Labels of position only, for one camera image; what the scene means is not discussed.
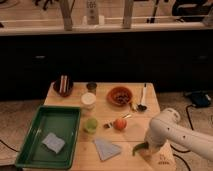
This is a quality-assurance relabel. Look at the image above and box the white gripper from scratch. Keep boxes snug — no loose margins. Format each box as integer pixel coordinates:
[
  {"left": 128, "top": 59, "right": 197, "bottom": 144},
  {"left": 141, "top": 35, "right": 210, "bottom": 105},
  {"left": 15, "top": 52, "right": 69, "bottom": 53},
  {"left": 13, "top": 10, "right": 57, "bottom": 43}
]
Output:
[{"left": 139, "top": 142, "right": 160, "bottom": 158}]

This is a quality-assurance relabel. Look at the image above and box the green pepper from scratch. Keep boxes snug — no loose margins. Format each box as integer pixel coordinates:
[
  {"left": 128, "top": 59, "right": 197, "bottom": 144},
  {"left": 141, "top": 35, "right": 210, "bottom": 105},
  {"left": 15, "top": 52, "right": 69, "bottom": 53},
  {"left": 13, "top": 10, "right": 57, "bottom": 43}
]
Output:
[{"left": 132, "top": 142, "right": 149, "bottom": 156}]

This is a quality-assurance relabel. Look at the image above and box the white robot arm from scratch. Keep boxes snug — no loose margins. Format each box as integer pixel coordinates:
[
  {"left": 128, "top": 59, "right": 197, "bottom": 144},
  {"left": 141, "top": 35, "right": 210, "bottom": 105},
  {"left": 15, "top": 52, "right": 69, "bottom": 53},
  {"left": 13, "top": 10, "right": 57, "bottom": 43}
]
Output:
[{"left": 139, "top": 108, "right": 213, "bottom": 162}]

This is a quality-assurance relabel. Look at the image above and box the green plastic cup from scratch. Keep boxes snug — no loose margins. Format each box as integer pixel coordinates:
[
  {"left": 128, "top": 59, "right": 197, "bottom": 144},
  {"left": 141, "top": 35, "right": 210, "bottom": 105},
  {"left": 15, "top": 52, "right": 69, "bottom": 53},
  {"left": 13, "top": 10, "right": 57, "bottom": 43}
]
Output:
[{"left": 83, "top": 117, "right": 98, "bottom": 134}]

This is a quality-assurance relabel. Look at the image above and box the small dark metal cup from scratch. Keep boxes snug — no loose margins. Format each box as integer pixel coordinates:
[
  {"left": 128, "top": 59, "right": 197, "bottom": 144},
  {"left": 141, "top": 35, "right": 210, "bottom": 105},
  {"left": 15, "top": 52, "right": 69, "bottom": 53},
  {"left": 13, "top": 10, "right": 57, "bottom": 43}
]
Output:
[{"left": 86, "top": 82, "right": 97, "bottom": 94}]

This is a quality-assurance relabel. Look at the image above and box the blue folded cloth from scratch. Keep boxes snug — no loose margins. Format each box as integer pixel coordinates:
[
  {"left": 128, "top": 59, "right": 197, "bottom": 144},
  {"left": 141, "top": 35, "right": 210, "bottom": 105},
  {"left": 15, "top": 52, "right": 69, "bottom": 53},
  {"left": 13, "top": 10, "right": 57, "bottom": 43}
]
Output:
[{"left": 93, "top": 138, "right": 122, "bottom": 161}]

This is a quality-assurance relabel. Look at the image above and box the small yellow-green item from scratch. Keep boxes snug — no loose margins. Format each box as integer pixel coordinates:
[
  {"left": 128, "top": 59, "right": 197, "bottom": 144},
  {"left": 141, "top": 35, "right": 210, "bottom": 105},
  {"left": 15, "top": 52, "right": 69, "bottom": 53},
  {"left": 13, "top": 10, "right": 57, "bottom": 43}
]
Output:
[{"left": 129, "top": 102, "right": 137, "bottom": 112}]

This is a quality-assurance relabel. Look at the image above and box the orange bowl with food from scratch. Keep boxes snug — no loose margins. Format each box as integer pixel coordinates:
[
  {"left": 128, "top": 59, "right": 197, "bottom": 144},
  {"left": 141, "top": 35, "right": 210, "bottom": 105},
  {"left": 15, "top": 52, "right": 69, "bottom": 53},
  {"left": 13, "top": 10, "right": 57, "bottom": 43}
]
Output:
[{"left": 107, "top": 86, "right": 133, "bottom": 106}]

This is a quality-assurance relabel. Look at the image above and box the white lidded container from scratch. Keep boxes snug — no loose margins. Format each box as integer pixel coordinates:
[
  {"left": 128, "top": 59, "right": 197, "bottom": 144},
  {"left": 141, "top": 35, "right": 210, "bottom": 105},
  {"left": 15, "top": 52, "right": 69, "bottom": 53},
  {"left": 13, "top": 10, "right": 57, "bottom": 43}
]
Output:
[{"left": 81, "top": 92, "right": 96, "bottom": 110}]

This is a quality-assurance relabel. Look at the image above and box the blue sponge in tray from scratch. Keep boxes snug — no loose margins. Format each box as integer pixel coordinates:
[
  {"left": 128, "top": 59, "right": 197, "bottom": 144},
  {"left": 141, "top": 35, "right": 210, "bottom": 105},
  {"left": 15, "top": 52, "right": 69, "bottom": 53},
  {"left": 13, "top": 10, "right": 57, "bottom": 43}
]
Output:
[{"left": 42, "top": 133, "right": 65, "bottom": 154}]

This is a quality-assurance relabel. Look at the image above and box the green plastic tray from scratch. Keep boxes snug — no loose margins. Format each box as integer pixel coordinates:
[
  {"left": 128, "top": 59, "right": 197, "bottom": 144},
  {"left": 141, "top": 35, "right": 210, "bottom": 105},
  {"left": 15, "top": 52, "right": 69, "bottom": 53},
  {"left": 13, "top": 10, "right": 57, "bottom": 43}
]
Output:
[{"left": 15, "top": 106, "right": 81, "bottom": 169}]

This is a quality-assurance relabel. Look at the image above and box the dark bowl with sticks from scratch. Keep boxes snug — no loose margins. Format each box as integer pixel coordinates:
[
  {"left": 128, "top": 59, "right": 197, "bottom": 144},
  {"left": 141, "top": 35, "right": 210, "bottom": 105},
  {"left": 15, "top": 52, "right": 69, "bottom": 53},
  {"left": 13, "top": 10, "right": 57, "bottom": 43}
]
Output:
[{"left": 53, "top": 75, "right": 73, "bottom": 97}]

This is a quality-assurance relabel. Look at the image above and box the black cable on floor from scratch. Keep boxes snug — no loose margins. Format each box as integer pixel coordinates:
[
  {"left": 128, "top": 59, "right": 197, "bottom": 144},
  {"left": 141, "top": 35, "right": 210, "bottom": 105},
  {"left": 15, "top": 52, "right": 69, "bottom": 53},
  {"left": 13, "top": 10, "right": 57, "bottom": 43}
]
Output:
[{"left": 169, "top": 103, "right": 201, "bottom": 171}]

